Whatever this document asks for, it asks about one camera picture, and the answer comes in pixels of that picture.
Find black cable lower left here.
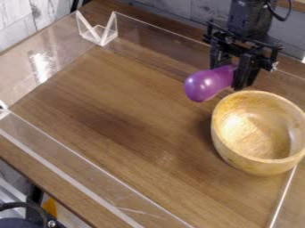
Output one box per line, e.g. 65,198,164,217
0,201,49,228

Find clear acrylic tray walls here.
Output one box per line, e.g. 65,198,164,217
0,12,305,228

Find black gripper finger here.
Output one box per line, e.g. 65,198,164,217
232,53,261,91
210,42,232,69

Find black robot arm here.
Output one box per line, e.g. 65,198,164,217
203,0,293,91

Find clear acrylic corner bracket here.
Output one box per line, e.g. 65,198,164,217
75,12,117,46

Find purple toy eggplant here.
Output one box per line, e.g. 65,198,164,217
183,64,237,102

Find black clamp with screw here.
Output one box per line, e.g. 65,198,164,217
25,204,67,228

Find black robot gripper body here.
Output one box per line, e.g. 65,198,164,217
203,0,283,69

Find brown wooden bowl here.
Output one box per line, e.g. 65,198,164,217
211,91,305,176

